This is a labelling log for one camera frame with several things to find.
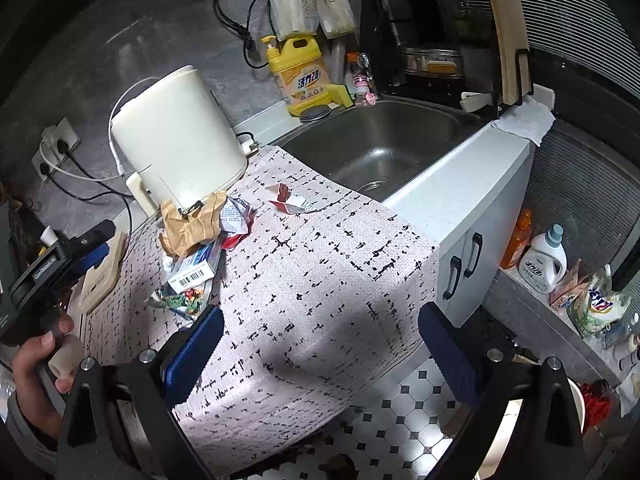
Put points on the black dish rack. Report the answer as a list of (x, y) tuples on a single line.
[(380, 35)]

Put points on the person's left forearm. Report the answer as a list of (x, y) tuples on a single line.
[(22, 440)]

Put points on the person's left hand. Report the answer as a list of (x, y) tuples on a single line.
[(30, 380)]

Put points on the grey stone ledge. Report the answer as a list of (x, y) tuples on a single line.
[(520, 310)]

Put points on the small wooden board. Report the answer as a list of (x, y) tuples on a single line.
[(100, 280)]

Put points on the pink packet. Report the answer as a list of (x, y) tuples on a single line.
[(565, 287)]

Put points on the yellow sponge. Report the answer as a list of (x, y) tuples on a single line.
[(342, 94)]

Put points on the blue white carton box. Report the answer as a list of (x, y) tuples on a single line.
[(192, 272)]

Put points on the white detergent bottle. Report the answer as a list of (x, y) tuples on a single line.
[(542, 265)]

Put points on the white cloth towel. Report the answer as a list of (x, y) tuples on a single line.
[(525, 120)]

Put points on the clear plastic bottle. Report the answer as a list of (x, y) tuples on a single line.
[(622, 330)]

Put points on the white rack drip tray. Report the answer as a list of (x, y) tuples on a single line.
[(472, 102)]

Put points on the white counter cabinet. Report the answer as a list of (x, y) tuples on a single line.
[(480, 185)]

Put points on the white cylindrical kettle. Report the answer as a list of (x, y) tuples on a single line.
[(175, 130)]

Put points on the green white detergent bag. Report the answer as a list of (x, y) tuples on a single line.
[(597, 305)]

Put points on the metal steamer pot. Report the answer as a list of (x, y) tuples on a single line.
[(432, 62)]

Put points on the wall power socket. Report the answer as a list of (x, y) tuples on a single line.
[(62, 135)]

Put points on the colourful printed wrapper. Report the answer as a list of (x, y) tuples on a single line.
[(182, 302)]

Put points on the beige round trash bin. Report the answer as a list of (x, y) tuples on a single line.
[(577, 405)]

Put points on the black sink plug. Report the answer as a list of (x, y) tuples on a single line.
[(315, 113)]

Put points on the small pink labelled bottle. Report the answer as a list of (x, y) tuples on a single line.
[(364, 85)]

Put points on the red plastic bag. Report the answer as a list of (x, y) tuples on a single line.
[(597, 402)]

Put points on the beige cutting board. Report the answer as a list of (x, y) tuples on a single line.
[(505, 20)]

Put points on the ribbed glass sliding door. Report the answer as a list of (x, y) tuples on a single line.
[(575, 180)]

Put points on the brown paper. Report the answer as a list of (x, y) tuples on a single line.
[(187, 232)]

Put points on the orange detergent bottle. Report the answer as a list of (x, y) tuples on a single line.
[(517, 240)]

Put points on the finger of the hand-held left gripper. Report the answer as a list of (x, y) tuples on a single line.
[(92, 252)]

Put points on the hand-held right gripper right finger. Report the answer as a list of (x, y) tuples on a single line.
[(450, 355)]

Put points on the small white cup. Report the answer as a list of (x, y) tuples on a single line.
[(48, 236)]

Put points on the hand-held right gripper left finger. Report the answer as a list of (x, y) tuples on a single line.
[(195, 347)]

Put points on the white black-patterned cloth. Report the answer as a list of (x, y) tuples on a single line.
[(310, 280)]

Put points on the steel kitchen sink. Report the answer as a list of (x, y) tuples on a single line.
[(380, 145)]

